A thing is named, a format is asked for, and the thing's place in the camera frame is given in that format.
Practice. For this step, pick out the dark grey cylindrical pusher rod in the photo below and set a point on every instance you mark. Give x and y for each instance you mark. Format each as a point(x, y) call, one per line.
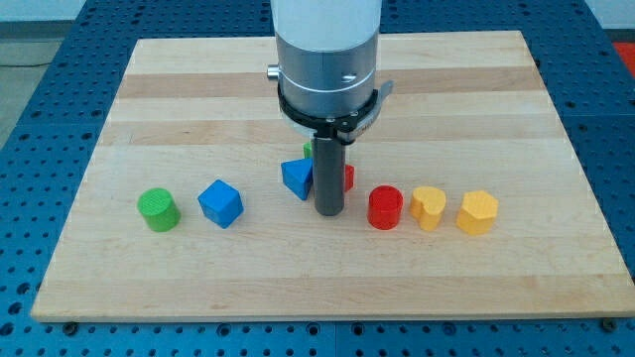
point(328, 175)

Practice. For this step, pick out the small green block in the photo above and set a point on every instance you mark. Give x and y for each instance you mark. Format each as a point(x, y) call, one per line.
point(308, 150)

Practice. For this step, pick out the red star block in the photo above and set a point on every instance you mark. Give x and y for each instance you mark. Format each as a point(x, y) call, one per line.
point(349, 172)

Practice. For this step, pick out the yellow heart block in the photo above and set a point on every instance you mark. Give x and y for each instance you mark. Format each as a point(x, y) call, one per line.
point(427, 206)

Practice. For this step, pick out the green cylinder block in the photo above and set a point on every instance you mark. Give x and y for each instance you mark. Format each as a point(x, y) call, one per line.
point(158, 209)

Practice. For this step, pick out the blue cube block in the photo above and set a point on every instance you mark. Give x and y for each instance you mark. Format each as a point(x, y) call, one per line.
point(221, 203)

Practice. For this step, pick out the yellow hexagon block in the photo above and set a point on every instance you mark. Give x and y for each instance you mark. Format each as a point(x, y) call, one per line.
point(477, 212)

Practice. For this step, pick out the wooden board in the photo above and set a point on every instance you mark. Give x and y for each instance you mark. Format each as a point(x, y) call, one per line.
point(469, 112)

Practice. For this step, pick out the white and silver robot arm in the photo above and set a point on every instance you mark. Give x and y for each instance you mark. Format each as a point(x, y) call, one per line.
point(327, 52)

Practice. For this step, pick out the blue triangle block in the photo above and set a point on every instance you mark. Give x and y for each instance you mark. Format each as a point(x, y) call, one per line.
point(298, 176)

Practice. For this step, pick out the red cylinder block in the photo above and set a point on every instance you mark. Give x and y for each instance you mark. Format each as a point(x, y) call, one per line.
point(385, 205)

